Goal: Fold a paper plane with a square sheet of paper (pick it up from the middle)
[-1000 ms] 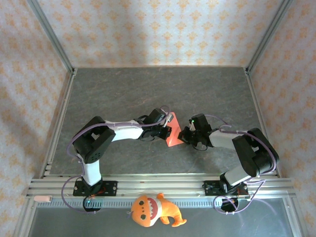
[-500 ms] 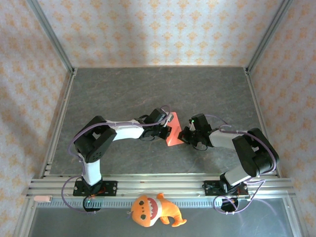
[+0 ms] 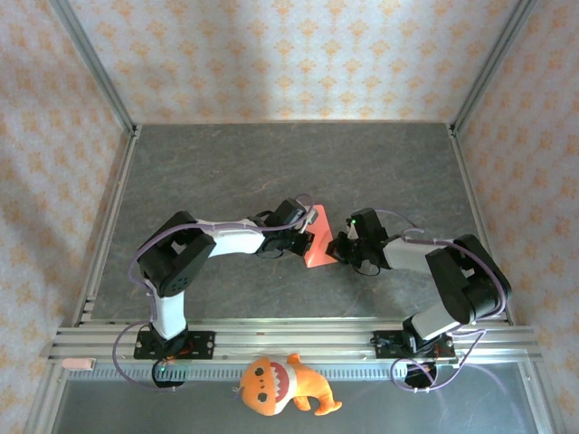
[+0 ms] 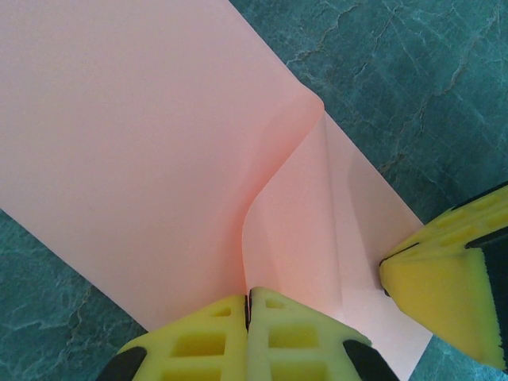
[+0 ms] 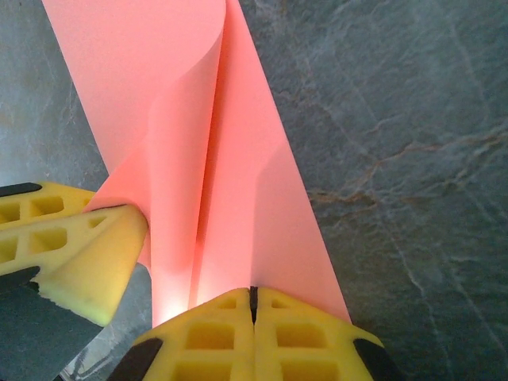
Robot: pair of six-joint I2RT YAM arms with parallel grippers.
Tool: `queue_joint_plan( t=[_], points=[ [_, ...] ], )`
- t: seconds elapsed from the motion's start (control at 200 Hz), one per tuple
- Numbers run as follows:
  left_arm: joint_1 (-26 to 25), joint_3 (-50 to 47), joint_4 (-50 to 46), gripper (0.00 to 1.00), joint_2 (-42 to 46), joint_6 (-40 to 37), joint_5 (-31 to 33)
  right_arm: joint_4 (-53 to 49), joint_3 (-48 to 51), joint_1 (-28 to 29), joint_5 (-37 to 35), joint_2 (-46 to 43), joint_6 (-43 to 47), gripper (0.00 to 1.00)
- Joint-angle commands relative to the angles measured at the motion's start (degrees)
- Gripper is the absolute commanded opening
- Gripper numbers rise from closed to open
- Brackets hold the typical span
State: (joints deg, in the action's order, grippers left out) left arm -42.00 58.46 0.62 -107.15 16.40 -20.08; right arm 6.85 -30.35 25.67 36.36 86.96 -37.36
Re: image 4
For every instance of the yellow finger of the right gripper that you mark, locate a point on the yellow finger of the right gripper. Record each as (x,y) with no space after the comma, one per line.
(436,289)
(476,210)

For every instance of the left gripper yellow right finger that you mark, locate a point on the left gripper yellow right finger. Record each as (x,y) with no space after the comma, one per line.
(301,349)

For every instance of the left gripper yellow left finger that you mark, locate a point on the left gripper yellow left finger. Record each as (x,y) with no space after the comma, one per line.
(198,349)

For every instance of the pink square paper sheet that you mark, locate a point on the pink square paper sheet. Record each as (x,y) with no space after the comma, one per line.
(119,119)

